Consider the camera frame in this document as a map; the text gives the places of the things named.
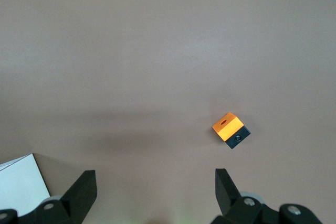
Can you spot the brown table cover sheet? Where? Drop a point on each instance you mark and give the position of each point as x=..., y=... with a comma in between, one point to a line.
x=105, y=51

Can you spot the white drawer cabinet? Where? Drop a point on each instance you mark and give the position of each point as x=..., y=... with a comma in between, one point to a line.
x=18, y=184

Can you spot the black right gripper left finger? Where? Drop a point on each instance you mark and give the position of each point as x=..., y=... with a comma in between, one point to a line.
x=78, y=197

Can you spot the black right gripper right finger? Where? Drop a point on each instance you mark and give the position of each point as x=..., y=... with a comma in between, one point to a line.
x=231, y=205

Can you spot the orange and black button box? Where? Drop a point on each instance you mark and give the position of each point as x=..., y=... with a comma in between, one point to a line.
x=228, y=127

